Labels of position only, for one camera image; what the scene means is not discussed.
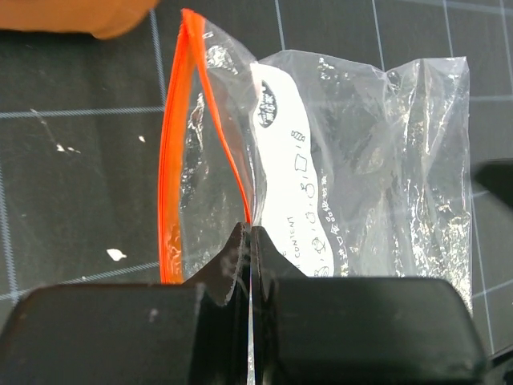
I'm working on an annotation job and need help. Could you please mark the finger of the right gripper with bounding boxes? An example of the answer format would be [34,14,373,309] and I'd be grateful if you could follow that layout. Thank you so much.
[471,158,513,209]

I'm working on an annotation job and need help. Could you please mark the red zipper clear bag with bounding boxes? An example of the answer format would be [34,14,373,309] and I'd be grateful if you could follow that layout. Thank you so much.
[158,9,472,305]

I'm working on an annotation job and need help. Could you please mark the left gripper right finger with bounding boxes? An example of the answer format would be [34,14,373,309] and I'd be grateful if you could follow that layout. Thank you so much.
[252,226,489,384]

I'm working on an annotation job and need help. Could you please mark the orange plastic bin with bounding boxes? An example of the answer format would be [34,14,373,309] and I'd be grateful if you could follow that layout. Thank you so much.
[1,0,160,40]

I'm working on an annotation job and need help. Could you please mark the black grid mat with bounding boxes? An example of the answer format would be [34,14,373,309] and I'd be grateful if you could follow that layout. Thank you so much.
[1,1,512,314]

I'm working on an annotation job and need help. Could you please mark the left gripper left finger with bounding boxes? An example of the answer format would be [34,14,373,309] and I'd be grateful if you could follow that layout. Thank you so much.
[1,224,249,384]

